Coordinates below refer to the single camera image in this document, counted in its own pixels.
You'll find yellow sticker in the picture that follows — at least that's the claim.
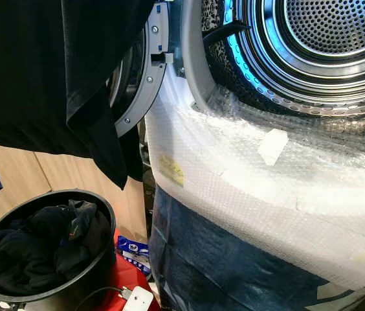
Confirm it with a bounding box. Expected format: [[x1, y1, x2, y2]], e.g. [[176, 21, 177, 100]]
[[159, 154, 186, 188]]

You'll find red plastic stool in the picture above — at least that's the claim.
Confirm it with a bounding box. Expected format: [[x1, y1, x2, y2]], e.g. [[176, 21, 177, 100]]
[[94, 227, 155, 311]]

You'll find white tape piece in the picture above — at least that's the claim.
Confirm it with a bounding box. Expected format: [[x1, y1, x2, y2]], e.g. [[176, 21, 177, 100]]
[[258, 129, 291, 167]]

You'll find black drum paddle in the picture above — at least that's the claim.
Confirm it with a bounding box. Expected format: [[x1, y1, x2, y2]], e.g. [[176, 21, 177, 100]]
[[202, 19, 250, 48]]

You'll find black cable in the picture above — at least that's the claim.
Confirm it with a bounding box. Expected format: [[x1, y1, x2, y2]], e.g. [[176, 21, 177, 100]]
[[72, 286, 129, 311]]

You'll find front-loading washing machine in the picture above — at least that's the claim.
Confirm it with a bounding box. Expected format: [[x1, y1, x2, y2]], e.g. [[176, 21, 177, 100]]
[[142, 0, 365, 311]]

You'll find blue and white packet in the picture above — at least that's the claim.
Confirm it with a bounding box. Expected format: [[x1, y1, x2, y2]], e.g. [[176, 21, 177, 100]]
[[116, 235, 152, 277]]

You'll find round silver washer door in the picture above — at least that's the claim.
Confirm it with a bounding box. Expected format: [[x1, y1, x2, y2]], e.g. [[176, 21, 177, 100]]
[[108, 0, 171, 139]]

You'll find clear bubble wrap sheet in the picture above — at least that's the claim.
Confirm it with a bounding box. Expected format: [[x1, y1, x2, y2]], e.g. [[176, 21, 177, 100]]
[[145, 83, 365, 290]]

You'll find black clothes pile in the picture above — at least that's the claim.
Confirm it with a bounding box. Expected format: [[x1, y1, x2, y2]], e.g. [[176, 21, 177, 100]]
[[0, 199, 109, 294]]

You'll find perforated steel washer drum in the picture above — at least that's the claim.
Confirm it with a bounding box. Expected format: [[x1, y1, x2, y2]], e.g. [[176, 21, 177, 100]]
[[202, 0, 365, 119]]

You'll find grey rubber door seal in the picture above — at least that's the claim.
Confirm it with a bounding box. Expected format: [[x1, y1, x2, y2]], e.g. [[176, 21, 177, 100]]
[[179, 0, 221, 115]]

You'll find white power adapter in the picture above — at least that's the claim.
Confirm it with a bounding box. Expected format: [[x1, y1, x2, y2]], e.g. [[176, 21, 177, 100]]
[[122, 285, 155, 311]]

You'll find black garment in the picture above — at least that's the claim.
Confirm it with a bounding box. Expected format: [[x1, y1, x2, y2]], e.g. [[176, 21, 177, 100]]
[[0, 0, 159, 208]]

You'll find black round laundry bucket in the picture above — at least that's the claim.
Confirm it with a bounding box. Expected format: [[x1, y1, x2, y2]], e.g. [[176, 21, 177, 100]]
[[0, 189, 118, 306]]

